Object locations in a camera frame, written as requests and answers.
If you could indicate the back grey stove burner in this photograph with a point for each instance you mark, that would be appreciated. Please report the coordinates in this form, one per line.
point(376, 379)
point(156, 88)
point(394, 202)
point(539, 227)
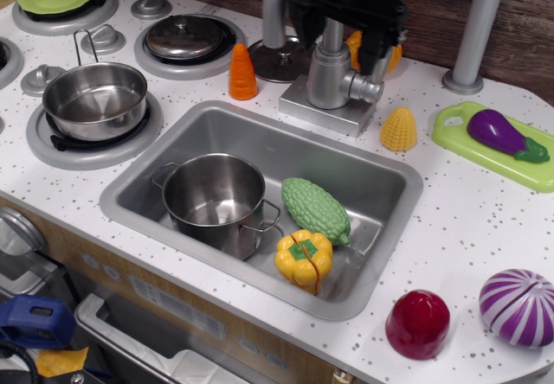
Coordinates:
point(89, 19)

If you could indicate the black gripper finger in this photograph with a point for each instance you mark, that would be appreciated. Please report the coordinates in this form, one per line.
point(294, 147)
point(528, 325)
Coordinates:
point(307, 19)
point(375, 46)

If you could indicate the middle grey stove burner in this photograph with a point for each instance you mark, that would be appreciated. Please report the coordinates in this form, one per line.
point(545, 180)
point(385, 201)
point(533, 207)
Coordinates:
point(202, 67)

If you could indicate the orange toy pumpkin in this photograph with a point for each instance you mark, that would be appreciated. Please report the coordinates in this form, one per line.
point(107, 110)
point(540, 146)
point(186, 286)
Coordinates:
point(354, 44)

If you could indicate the orange toy carrot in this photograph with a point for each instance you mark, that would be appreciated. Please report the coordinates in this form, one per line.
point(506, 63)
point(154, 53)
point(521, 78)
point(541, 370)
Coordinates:
point(242, 79)

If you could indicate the grey toy sink basin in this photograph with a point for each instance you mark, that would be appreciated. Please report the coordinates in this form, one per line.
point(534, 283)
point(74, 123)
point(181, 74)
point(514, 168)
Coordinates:
point(379, 195)

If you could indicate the green plastic cutting board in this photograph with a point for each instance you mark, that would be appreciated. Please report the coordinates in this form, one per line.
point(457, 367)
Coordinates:
point(450, 132)

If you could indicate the grey round side knob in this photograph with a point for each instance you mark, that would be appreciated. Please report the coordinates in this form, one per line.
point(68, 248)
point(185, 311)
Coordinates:
point(19, 236)

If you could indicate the blue clamp tool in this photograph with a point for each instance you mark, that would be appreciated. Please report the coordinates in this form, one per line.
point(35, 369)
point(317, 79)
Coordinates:
point(37, 322)

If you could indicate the steel pot with handles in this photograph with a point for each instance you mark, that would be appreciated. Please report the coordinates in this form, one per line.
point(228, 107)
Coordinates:
point(218, 199)

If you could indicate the yellow cloth piece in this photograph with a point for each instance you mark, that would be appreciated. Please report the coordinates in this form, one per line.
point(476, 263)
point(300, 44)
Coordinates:
point(54, 362)

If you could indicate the purple toy eggplant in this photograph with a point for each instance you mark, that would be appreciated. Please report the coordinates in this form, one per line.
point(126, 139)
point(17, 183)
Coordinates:
point(492, 129)

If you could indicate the left edge grey burner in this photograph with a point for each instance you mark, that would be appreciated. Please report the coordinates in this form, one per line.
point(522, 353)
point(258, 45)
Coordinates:
point(13, 62)

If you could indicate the grey stove burner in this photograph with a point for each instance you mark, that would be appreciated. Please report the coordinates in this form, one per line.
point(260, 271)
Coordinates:
point(202, 67)
point(89, 19)
point(39, 132)

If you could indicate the red toy apple half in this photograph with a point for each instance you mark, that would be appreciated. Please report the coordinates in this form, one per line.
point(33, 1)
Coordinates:
point(418, 324)

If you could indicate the grey stove knob front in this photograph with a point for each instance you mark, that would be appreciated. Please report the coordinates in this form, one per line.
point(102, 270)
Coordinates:
point(35, 82)

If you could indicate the grey support pole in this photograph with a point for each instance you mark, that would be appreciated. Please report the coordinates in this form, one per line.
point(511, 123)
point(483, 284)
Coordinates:
point(464, 78)

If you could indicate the steel pan with handle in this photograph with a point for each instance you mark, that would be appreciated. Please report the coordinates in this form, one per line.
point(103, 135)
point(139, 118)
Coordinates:
point(96, 101)

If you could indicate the green toy bitter gourd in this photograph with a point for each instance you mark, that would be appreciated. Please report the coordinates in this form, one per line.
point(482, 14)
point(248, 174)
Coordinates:
point(316, 210)

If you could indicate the grey stove knob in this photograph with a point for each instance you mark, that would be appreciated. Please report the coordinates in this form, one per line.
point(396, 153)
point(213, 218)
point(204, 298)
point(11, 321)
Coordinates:
point(35, 82)
point(103, 41)
point(151, 9)

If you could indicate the silver toy faucet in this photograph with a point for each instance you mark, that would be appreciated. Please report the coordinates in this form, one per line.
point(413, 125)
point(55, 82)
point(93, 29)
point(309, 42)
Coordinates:
point(333, 94)

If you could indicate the yellow toy corn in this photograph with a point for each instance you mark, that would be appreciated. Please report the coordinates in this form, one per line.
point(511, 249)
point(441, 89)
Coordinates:
point(399, 131)

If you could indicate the grey oven door handle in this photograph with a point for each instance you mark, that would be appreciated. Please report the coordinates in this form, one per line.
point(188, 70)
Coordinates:
point(166, 353)

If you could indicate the grey stove knob middle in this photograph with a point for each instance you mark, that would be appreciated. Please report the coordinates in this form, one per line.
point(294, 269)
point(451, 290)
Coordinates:
point(103, 41)

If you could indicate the grey stove knob back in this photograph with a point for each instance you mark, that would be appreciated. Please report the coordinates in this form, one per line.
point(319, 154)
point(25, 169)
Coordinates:
point(151, 9)

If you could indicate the steel pot lid on burner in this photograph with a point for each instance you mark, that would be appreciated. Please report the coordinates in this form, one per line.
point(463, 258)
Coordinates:
point(183, 37)

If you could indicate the front grey stove burner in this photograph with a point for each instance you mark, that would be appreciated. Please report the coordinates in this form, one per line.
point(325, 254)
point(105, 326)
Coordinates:
point(39, 132)

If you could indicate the flat steel lid on counter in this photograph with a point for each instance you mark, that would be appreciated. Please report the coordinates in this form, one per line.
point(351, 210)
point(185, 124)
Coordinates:
point(282, 65)

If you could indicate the yellow toy bell pepper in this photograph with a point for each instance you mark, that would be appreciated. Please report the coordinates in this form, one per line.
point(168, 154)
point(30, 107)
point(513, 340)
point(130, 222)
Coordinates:
point(304, 259)

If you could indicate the purple striped toy onion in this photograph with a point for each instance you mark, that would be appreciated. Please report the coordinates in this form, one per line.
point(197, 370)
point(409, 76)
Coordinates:
point(517, 306)

